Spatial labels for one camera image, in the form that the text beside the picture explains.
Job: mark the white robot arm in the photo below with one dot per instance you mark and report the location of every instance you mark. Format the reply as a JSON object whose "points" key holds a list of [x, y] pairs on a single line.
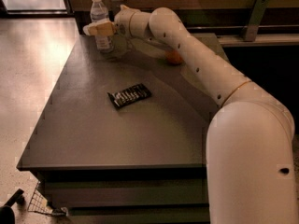
{"points": [[249, 162]]}

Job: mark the clear plastic water bottle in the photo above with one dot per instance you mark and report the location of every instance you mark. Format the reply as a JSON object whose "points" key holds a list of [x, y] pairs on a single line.
{"points": [[99, 14]]}

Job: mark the wire mesh basket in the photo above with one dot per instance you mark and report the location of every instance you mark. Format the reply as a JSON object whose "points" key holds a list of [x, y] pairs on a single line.
{"points": [[39, 204]]}

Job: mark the dark grey table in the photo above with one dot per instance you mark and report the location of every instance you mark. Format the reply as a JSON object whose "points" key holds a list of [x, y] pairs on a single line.
{"points": [[144, 163]]}

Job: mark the right metal bracket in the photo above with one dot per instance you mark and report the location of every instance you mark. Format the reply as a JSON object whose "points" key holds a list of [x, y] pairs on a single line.
{"points": [[250, 30]]}

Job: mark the wooden wall shelf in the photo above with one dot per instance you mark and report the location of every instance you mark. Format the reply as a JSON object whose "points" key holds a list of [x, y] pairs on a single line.
{"points": [[229, 41]]}

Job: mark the black snack wrapper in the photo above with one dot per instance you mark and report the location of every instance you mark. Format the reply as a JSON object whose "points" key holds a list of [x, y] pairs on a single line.
{"points": [[129, 95]]}

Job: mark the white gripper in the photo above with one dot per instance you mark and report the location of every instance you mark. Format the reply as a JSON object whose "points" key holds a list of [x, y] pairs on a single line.
{"points": [[122, 20]]}

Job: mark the red apple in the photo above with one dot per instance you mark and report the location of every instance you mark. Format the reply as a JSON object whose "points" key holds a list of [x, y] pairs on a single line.
{"points": [[173, 57]]}

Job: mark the black object floor corner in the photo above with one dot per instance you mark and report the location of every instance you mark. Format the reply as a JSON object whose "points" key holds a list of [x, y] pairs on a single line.
{"points": [[7, 215]]}

